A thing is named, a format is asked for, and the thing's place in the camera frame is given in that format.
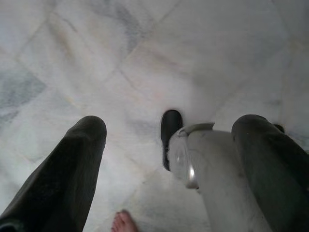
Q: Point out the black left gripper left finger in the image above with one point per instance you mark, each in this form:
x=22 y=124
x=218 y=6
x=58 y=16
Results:
x=60 y=174

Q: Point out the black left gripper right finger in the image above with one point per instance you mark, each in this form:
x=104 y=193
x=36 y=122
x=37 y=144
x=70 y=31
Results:
x=270 y=169

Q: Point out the bare human foot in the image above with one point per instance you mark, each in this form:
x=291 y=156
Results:
x=123 y=222

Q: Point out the black robot foot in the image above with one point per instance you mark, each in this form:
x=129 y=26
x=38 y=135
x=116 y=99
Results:
x=170 y=130

